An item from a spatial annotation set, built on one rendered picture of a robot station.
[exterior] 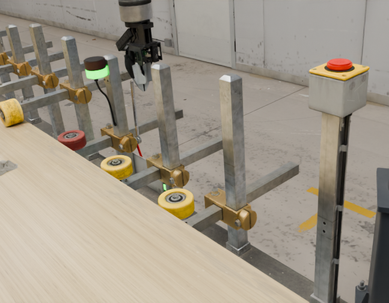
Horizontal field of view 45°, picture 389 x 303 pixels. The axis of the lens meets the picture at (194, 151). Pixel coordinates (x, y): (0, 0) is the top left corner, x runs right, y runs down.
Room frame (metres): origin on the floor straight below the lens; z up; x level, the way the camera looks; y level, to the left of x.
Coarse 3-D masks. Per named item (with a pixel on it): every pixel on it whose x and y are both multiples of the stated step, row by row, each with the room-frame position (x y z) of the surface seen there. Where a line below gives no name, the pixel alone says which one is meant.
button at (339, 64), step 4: (332, 60) 0.75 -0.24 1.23; (336, 60) 0.75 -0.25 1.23; (340, 60) 0.75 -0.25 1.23; (344, 60) 0.75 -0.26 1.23; (348, 60) 0.75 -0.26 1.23; (328, 64) 0.74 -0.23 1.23; (332, 64) 0.74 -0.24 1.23; (336, 64) 0.73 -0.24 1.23; (340, 64) 0.73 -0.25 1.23; (344, 64) 0.73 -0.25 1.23; (348, 64) 0.73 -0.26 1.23; (328, 68) 0.75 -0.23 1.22; (332, 68) 0.73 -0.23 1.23; (336, 68) 0.73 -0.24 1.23; (340, 68) 0.73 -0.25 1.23; (344, 68) 0.73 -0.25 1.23; (348, 68) 0.73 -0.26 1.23
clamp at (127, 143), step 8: (104, 128) 1.40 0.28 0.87; (112, 128) 1.39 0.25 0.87; (112, 136) 1.34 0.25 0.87; (128, 136) 1.32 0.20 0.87; (112, 144) 1.35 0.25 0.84; (120, 144) 1.31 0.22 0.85; (128, 144) 1.30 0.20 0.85; (136, 144) 1.32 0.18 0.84; (120, 152) 1.31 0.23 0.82; (128, 152) 1.30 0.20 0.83
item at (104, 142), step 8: (176, 112) 1.51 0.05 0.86; (144, 120) 1.46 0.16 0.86; (152, 120) 1.45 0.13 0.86; (144, 128) 1.43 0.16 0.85; (152, 128) 1.44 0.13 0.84; (104, 136) 1.36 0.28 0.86; (88, 144) 1.31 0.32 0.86; (96, 144) 1.31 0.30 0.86; (104, 144) 1.33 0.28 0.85; (80, 152) 1.28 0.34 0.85; (88, 152) 1.30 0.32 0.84
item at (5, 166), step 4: (8, 160) 1.12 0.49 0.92; (0, 164) 1.11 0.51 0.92; (4, 164) 1.11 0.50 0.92; (8, 164) 1.11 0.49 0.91; (12, 164) 1.12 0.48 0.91; (16, 164) 1.13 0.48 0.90; (0, 168) 1.11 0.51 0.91; (4, 168) 1.10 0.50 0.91; (8, 168) 1.10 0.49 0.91; (12, 168) 1.11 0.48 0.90; (0, 172) 1.08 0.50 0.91; (4, 172) 1.09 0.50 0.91
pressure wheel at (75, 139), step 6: (66, 132) 1.31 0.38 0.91; (72, 132) 1.31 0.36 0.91; (78, 132) 1.30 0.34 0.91; (60, 138) 1.27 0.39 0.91; (66, 138) 1.27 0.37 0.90; (72, 138) 1.26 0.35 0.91; (78, 138) 1.26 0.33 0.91; (84, 138) 1.28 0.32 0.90; (66, 144) 1.25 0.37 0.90; (72, 144) 1.25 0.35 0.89; (78, 144) 1.25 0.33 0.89; (84, 144) 1.27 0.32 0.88
